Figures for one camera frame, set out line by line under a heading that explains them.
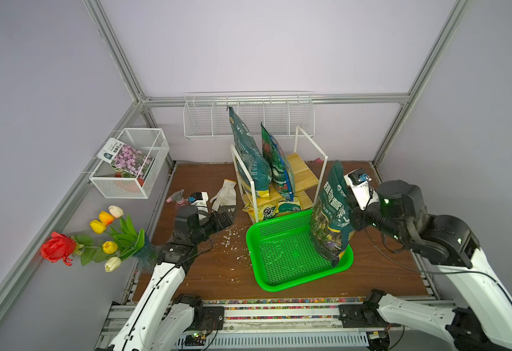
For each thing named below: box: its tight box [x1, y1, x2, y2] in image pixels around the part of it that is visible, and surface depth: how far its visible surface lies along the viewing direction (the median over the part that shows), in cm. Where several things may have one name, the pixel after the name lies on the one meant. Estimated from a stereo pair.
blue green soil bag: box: [260, 121, 296, 203], surface depth 73 cm
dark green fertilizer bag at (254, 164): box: [228, 107, 273, 199], surface depth 71 cm
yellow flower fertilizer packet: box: [242, 201, 279, 224], surface depth 97 cm
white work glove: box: [209, 179, 237, 213], surface depth 107 cm
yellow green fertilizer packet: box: [276, 200, 303, 218], surface depth 98 cm
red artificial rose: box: [40, 231, 77, 267], surface depth 51 cm
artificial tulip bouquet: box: [75, 204, 157, 273], surface depth 67 cm
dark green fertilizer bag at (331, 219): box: [310, 160, 355, 267], surface depth 69 cm
